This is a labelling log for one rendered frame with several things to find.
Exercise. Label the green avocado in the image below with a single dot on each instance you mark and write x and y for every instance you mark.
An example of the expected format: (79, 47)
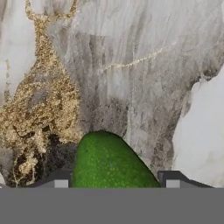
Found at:
(110, 160)

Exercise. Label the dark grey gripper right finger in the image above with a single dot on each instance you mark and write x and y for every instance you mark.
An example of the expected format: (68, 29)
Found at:
(175, 178)

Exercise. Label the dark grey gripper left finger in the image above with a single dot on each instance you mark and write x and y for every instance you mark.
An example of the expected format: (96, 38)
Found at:
(59, 178)

